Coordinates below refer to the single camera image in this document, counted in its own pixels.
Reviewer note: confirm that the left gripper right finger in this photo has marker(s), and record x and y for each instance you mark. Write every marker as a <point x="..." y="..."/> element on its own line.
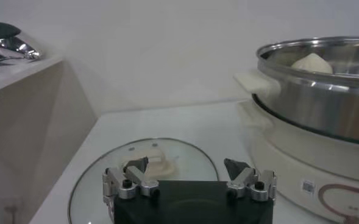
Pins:
<point x="246" y="179"/>

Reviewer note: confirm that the shiny chrome round device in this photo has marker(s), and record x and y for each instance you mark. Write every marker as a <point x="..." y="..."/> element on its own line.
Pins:
<point x="17" y="47"/>

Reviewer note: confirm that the white side table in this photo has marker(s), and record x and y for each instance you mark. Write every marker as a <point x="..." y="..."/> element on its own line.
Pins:
<point x="30" y="115"/>

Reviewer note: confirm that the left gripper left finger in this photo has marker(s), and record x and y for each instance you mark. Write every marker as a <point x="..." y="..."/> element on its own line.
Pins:
<point x="139" y="179"/>

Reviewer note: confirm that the round glass pot lid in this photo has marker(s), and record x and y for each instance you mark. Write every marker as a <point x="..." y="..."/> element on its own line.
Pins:
<point x="191" y="161"/>

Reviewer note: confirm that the white steamed baozi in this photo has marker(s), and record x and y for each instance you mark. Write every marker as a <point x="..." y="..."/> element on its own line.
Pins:
<point x="313" y="64"/>

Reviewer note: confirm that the cream electric cooking pot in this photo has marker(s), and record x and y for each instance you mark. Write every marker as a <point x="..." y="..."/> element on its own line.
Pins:
<point x="289" y="158"/>

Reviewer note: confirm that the perforated steel steamer basket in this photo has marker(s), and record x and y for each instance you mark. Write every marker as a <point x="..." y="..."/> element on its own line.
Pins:
<point x="319" y="103"/>

